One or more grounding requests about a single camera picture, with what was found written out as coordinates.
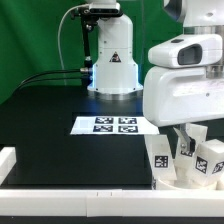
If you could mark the white barrier wall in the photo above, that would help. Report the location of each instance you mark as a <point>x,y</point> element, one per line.
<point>7,161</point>
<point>118,203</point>

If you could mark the black camera on stand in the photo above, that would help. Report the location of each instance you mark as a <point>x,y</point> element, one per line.
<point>102,10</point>

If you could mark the green backdrop curtain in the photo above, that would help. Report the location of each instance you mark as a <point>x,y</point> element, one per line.
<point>36,36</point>

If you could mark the white front barrier wall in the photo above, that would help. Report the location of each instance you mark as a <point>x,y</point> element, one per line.
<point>118,203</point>

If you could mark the white marker sheet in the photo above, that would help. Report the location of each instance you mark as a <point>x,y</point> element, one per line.
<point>112,125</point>

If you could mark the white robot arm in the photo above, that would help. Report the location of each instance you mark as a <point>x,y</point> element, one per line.
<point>201,44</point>

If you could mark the white round stool seat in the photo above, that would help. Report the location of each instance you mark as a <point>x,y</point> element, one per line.
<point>181,184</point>

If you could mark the black camera stand pole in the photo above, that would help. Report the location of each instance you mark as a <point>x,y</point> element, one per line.
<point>87,26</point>

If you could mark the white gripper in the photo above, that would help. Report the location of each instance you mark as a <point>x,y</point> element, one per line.
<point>178,96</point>

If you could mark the white left barrier wall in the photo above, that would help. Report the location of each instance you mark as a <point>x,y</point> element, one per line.
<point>7,161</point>

